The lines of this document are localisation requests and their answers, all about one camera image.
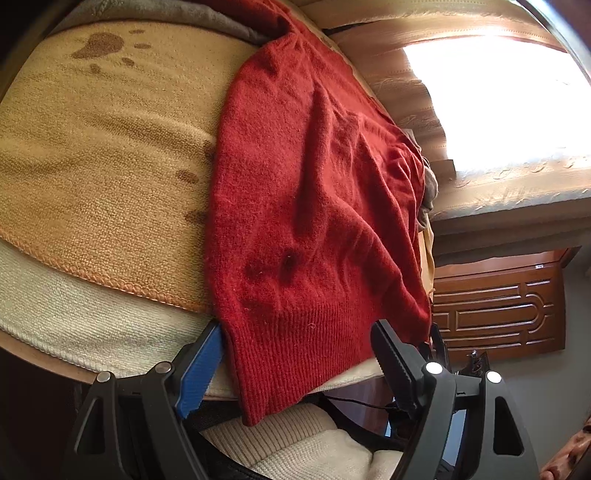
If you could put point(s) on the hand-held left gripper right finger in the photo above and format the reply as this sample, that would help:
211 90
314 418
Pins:
392 360

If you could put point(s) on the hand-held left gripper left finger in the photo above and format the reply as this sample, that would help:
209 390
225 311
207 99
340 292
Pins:
198 374

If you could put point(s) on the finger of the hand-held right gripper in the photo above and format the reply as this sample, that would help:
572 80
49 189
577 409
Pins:
479 367

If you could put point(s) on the red knit sweater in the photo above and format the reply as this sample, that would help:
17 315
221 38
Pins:
300 207

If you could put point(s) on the grey knit sweater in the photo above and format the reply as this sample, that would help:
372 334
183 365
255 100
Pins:
184 14

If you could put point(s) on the brown wooden door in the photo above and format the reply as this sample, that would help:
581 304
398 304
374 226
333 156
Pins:
498 304

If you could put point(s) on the person's cream knit sweater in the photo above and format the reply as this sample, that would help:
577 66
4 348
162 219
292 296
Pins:
286 443

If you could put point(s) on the brown patterned cloth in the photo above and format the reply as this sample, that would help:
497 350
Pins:
570 447

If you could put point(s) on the thick beige curtain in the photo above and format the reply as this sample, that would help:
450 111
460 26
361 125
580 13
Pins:
508 230

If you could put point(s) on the cream bed sheet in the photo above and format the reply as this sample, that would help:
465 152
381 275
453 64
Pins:
69 314

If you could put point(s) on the yellow paw print blanket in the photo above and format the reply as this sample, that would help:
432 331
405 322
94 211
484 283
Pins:
92 161

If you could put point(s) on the beige sheer curtain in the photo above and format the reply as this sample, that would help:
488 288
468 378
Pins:
392 78

